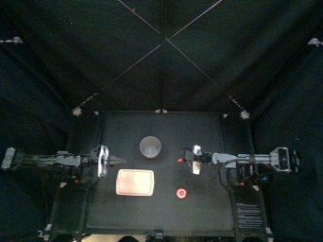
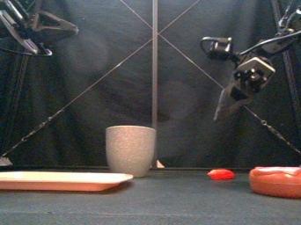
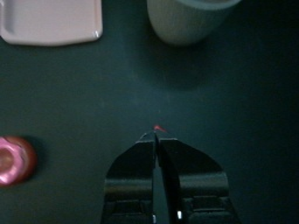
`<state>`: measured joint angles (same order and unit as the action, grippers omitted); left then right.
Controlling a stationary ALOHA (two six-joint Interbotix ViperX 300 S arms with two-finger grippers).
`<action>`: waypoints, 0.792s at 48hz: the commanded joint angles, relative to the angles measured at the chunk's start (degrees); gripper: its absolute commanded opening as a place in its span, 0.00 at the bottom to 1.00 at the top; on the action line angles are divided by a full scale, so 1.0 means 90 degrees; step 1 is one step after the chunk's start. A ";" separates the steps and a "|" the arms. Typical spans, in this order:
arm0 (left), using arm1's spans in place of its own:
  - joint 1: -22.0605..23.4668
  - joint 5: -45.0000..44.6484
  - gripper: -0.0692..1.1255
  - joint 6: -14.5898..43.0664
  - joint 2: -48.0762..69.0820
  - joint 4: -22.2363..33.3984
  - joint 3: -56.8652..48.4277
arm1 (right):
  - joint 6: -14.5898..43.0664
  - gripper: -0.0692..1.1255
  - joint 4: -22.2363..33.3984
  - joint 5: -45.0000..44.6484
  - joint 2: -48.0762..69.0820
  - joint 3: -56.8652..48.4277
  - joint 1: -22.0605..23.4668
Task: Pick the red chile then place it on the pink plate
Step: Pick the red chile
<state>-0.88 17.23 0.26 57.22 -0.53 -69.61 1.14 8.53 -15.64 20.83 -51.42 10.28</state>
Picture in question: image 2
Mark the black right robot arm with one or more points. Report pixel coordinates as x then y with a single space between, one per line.
283 42

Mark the black cloth backdrop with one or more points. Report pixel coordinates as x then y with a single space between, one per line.
98 44

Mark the red round bowl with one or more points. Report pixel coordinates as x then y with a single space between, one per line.
275 184

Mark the pink rectangular plate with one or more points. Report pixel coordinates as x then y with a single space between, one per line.
59 178

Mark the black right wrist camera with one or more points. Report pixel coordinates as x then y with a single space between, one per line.
220 48

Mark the vertical metal frame pole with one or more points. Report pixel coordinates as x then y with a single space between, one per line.
154 73

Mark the red toy chile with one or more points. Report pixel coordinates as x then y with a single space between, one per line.
221 174

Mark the white pole base bracket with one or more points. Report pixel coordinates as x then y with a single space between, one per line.
160 165

